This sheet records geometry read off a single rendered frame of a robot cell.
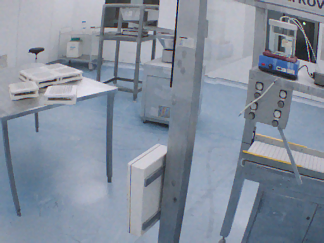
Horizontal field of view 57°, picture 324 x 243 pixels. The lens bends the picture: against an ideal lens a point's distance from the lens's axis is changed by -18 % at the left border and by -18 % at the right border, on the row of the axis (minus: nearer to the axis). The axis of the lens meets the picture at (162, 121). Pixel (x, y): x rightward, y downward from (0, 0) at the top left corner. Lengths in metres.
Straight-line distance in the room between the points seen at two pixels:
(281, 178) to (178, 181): 0.78
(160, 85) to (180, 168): 3.25
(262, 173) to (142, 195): 0.86
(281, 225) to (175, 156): 1.05
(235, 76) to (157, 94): 2.88
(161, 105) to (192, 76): 3.37
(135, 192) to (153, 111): 3.38
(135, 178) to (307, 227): 1.19
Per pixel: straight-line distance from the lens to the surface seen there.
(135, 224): 1.07
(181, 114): 0.97
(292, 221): 1.89
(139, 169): 0.96
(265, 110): 1.57
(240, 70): 6.84
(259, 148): 1.86
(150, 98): 4.32
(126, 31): 5.34
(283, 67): 1.57
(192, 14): 0.91
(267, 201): 1.84
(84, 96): 2.61
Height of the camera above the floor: 1.61
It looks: 20 degrees down
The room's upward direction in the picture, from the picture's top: 5 degrees clockwise
